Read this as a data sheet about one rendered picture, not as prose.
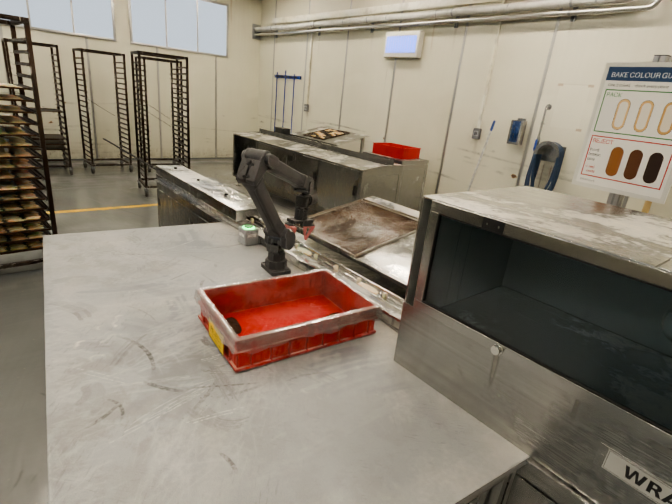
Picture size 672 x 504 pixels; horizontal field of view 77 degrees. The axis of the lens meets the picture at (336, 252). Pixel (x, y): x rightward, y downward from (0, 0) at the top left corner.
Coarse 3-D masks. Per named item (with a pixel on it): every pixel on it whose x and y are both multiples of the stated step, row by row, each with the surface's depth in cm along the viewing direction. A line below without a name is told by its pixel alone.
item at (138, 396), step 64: (64, 256) 166; (128, 256) 172; (192, 256) 179; (256, 256) 186; (64, 320) 124; (128, 320) 127; (192, 320) 131; (64, 384) 99; (128, 384) 101; (192, 384) 103; (256, 384) 106; (320, 384) 108; (384, 384) 111; (64, 448) 82; (128, 448) 84; (192, 448) 85; (256, 448) 87; (320, 448) 89; (384, 448) 90; (448, 448) 92; (512, 448) 94
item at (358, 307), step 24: (216, 288) 131; (240, 288) 136; (264, 288) 141; (288, 288) 146; (312, 288) 152; (336, 288) 147; (216, 312) 117; (360, 312) 126; (240, 336) 107; (264, 336) 109; (288, 336) 113
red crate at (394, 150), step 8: (376, 144) 538; (384, 144) 557; (392, 144) 563; (400, 144) 553; (376, 152) 540; (384, 152) 531; (392, 152) 522; (400, 152) 513; (408, 152) 517; (416, 152) 528
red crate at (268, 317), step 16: (272, 304) 145; (288, 304) 146; (304, 304) 147; (320, 304) 149; (240, 320) 133; (256, 320) 134; (272, 320) 135; (288, 320) 136; (304, 320) 137; (368, 320) 130; (320, 336) 122; (336, 336) 125; (352, 336) 129; (224, 352) 113; (272, 352) 113; (288, 352) 117; (304, 352) 119; (240, 368) 109
